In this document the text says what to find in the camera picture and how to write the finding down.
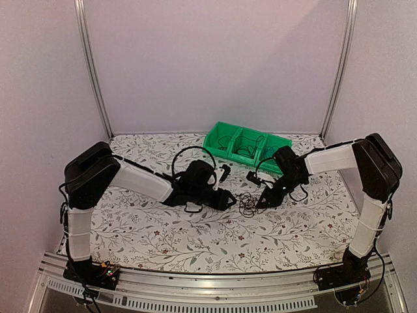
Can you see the front aluminium rail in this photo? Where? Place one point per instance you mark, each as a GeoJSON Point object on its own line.
{"type": "Point", "coordinates": [150, 291]}

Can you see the green bin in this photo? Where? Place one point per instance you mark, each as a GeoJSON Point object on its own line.
{"type": "Point", "coordinates": [270, 146]}
{"type": "Point", "coordinates": [246, 146]}
{"type": "Point", "coordinates": [220, 139]}

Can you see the aluminium frame post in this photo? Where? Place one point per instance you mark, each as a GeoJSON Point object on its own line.
{"type": "Point", "coordinates": [341, 68]}
{"type": "Point", "coordinates": [87, 49]}

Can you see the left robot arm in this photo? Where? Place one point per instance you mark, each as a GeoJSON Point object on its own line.
{"type": "Point", "coordinates": [88, 176]}

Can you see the right aluminium frame post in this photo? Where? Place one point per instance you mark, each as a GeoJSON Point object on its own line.
{"type": "Point", "coordinates": [341, 68]}

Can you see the green bin right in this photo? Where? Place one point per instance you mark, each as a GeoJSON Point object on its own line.
{"type": "Point", "coordinates": [270, 146]}

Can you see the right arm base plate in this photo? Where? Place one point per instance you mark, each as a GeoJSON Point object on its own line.
{"type": "Point", "coordinates": [348, 287]}

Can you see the green bin middle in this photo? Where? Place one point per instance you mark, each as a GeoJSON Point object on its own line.
{"type": "Point", "coordinates": [246, 146]}

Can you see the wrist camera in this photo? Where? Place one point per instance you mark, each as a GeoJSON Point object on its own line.
{"type": "Point", "coordinates": [259, 178]}
{"type": "Point", "coordinates": [220, 175]}

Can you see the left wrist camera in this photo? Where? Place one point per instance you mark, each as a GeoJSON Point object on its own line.
{"type": "Point", "coordinates": [220, 175]}

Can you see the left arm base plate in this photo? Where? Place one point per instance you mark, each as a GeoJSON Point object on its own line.
{"type": "Point", "coordinates": [104, 275]}

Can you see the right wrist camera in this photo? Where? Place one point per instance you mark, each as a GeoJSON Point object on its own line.
{"type": "Point", "coordinates": [259, 178]}

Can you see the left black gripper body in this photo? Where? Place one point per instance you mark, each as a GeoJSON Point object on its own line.
{"type": "Point", "coordinates": [197, 197]}

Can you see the floral table mat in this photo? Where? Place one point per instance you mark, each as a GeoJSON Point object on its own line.
{"type": "Point", "coordinates": [313, 227]}

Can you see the green bin left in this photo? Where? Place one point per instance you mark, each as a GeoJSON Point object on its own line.
{"type": "Point", "coordinates": [220, 139]}

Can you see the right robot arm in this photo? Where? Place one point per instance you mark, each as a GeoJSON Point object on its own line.
{"type": "Point", "coordinates": [379, 172]}

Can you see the left aluminium frame post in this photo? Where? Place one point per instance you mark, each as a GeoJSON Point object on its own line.
{"type": "Point", "coordinates": [87, 49]}

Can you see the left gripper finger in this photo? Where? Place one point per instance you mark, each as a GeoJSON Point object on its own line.
{"type": "Point", "coordinates": [223, 193]}
{"type": "Point", "coordinates": [227, 202]}

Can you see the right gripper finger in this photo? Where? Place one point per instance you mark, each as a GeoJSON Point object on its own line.
{"type": "Point", "coordinates": [265, 197]}
{"type": "Point", "coordinates": [266, 206]}

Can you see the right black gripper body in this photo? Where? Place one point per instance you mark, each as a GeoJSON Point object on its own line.
{"type": "Point", "coordinates": [290, 184]}

